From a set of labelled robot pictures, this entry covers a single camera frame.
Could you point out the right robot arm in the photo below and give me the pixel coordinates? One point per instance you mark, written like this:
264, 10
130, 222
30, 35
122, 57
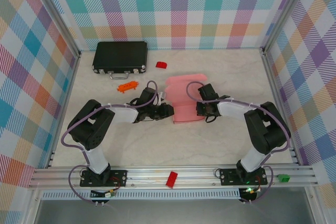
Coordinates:
252, 161

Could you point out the pink cloth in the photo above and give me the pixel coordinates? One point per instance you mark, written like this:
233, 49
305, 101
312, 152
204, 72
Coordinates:
183, 90

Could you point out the orange plastic toy piece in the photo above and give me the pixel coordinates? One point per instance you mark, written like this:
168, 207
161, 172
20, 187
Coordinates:
127, 86

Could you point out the aluminium side rail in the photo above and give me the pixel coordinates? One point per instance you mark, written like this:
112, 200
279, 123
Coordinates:
278, 103
64, 110

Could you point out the aluminium frame rail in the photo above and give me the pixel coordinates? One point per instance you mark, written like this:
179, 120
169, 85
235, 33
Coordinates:
147, 175

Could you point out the black carrying case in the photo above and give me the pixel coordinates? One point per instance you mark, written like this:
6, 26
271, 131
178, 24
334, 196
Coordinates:
118, 53

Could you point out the aluminium frame post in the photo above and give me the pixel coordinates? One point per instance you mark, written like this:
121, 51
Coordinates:
284, 11
60, 16

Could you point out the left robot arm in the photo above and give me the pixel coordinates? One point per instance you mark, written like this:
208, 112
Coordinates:
95, 161

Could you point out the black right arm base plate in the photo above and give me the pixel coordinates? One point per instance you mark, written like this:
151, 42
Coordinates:
227, 176

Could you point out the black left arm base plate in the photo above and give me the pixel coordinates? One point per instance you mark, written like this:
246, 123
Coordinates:
119, 178

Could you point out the small red rounded block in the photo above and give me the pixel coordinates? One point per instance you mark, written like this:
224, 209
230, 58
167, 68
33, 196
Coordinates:
161, 64

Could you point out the red toy brick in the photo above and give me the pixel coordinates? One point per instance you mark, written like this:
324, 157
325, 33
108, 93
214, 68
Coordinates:
172, 179

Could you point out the yellow power connector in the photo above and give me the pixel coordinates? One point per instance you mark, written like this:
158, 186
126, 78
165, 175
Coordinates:
110, 193
250, 190

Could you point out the green toy block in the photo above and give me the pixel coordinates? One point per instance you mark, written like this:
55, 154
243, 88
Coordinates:
284, 178

